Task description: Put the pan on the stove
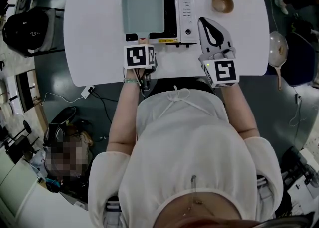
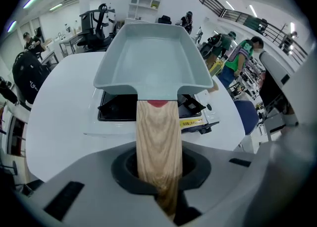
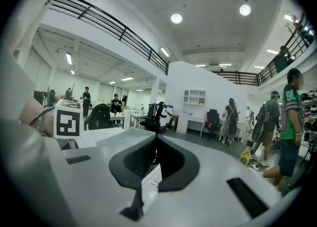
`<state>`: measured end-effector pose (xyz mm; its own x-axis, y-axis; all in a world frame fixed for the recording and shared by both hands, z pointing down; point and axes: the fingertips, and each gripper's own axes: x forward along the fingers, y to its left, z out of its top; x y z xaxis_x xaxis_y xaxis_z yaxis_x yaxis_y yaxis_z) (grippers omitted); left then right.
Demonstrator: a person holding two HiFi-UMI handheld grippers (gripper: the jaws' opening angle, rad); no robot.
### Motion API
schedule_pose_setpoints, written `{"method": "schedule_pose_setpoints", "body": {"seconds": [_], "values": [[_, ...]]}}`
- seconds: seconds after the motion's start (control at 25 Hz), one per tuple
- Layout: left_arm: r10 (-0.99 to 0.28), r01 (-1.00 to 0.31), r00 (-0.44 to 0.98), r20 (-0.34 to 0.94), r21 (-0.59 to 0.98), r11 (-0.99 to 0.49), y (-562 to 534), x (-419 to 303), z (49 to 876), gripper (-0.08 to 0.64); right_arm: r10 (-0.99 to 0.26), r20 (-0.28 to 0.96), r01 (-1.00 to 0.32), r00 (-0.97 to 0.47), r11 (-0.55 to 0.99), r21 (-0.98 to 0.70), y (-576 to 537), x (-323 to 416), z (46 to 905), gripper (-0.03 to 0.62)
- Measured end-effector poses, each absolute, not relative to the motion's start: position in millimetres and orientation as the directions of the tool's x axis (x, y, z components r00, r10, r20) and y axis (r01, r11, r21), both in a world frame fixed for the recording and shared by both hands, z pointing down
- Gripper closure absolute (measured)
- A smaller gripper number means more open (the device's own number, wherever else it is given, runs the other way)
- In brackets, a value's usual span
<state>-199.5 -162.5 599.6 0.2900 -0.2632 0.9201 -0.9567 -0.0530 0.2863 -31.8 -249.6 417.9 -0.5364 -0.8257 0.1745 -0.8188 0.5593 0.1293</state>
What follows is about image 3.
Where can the grey plastic tray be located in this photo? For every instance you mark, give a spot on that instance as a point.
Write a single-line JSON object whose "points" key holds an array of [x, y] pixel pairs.
{"points": [[128, 135]]}

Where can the black monitor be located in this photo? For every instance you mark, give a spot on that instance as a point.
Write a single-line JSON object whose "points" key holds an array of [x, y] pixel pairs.
{"points": [[38, 97]]}

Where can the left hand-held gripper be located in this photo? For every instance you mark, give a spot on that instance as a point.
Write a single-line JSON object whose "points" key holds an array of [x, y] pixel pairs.
{"points": [[68, 122]]}

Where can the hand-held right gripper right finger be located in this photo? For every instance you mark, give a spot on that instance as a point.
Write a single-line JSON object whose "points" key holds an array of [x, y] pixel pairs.
{"points": [[210, 171]]}

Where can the white table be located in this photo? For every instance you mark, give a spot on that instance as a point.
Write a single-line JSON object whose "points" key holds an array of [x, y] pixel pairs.
{"points": [[135, 118]]}

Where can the white wall shelf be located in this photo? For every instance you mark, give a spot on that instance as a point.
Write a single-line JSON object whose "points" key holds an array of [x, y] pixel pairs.
{"points": [[194, 97]]}

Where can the person's left forearm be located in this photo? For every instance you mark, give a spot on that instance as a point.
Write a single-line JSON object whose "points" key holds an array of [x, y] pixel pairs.
{"points": [[34, 112]]}

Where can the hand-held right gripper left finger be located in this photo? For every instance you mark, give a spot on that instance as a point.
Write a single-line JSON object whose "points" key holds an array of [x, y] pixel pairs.
{"points": [[99, 184]]}

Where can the potted plant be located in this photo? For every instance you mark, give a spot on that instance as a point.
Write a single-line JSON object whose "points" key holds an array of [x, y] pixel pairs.
{"points": [[290, 24]]}

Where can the black balcony railing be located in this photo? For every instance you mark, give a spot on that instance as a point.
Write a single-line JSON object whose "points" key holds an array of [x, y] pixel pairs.
{"points": [[111, 22], [280, 62]]}

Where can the black office chair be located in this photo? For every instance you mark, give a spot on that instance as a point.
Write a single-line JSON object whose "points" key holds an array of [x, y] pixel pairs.
{"points": [[213, 122], [99, 117], [154, 117]]}

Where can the yellow floor sign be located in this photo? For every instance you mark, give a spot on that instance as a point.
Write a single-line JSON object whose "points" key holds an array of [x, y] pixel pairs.
{"points": [[244, 156]]}

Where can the white desk with drawers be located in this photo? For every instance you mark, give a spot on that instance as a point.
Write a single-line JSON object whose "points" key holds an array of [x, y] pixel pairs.
{"points": [[188, 122]]}

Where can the rectangular ceiling lights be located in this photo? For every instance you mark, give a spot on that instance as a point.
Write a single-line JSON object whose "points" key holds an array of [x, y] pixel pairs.
{"points": [[69, 58]]}

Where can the round ceiling light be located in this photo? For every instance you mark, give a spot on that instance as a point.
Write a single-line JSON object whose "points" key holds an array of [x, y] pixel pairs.
{"points": [[245, 10], [176, 18]]}

